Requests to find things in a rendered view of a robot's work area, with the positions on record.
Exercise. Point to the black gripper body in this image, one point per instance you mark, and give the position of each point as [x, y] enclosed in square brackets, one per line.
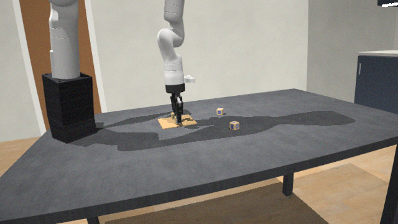
[175, 90]

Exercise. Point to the tan square mat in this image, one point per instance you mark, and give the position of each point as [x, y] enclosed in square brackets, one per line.
[167, 123]

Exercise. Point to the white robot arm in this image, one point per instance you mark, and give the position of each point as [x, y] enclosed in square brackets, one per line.
[64, 54]

